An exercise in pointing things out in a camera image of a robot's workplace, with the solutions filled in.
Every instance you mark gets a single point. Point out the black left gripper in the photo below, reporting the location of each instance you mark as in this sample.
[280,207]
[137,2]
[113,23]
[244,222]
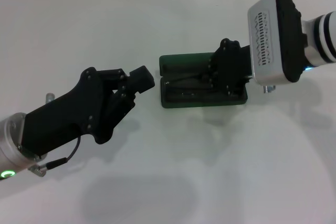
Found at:
[63,119]

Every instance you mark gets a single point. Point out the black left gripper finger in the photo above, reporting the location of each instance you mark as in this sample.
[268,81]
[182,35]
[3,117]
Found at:
[141,74]

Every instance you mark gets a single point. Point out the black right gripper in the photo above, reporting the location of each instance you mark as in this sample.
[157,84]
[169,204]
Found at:
[233,64]

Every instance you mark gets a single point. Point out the black thin-frame glasses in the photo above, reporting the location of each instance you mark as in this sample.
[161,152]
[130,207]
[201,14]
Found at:
[193,78]

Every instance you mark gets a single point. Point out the green glasses case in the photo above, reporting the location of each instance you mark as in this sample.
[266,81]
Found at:
[183,104]

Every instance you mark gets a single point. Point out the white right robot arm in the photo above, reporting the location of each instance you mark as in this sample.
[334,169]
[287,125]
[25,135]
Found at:
[323,37]

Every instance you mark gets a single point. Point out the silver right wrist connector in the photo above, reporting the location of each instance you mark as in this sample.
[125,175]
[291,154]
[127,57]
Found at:
[268,89]

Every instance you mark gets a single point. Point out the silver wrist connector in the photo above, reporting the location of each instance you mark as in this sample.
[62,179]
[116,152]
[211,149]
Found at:
[50,97]
[268,89]

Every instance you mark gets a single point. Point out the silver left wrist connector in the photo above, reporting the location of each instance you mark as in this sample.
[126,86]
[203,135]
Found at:
[50,97]

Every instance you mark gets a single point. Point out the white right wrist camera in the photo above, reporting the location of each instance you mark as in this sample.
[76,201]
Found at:
[265,37]

